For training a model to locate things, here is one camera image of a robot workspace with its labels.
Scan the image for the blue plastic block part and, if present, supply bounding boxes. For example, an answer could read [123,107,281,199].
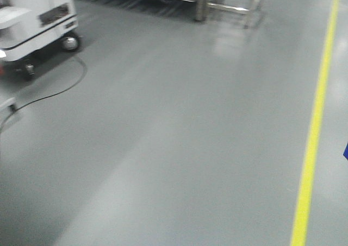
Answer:
[343,144,348,159]

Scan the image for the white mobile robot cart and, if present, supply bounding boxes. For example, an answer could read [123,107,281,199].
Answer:
[1,0,80,80]

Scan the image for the black floor cable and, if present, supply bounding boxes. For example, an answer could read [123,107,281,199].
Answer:
[0,56,88,134]

